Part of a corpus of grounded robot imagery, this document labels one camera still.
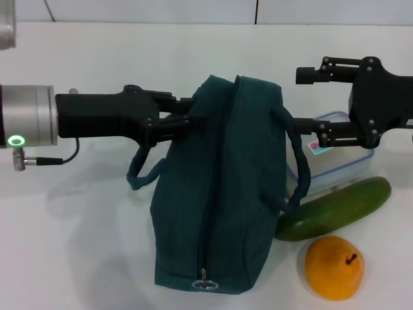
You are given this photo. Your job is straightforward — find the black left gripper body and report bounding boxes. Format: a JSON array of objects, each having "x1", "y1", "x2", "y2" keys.
[{"x1": 55, "y1": 85, "x2": 163, "y2": 147}]

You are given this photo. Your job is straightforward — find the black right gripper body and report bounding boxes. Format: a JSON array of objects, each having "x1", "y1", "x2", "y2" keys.
[{"x1": 347, "y1": 56, "x2": 413, "y2": 149}]

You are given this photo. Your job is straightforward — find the clear blue-rimmed food container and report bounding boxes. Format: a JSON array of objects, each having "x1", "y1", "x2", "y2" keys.
[{"x1": 285, "y1": 110, "x2": 375, "y2": 198}]

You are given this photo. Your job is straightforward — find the dark blue lunch bag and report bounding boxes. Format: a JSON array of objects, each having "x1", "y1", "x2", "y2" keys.
[{"x1": 126, "y1": 74, "x2": 311, "y2": 295}]

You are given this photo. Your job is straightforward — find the green cucumber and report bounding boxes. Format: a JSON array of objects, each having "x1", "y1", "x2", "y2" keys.
[{"x1": 274, "y1": 176, "x2": 392, "y2": 242}]

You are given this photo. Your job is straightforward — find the orange pear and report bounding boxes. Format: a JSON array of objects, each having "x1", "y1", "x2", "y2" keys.
[{"x1": 305, "y1": 235, "x2": 366, "y2": 302}]

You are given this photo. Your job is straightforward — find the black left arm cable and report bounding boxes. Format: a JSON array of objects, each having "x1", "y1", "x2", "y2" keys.
[{"x1": 24, "y1": 137, "x2": 80, "y2": 165}]

